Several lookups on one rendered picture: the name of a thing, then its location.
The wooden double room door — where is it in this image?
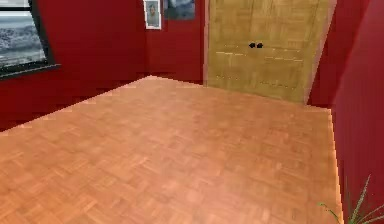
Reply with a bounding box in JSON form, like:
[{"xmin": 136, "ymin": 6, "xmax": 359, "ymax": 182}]
[{"xmin": 203, "ymin": 0, "xmax": 338, "ymax": 105}]

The white framed portrait picture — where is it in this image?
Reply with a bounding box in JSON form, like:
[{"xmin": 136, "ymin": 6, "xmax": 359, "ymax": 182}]
[{"xmin": 143, "ymin": 0, "xmax": 163, "ymax": 31}]

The black framed window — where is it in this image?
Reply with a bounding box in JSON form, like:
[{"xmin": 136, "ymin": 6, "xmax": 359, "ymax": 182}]
[{"xmin": 0, "ymin": 0, "xmax": 62, "ymax": 80}]

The green house plant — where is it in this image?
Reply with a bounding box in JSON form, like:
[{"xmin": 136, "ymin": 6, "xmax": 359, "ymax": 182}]
[{"xmin": 317, "ymin": 174, "xmax": 384, "ymax": 224}]

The dark blue wall picture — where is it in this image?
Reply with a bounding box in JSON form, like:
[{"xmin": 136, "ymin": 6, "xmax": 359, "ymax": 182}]
[{"xmin": 163, "ymin": 0, "xmax": 197, "ymax": 21}]

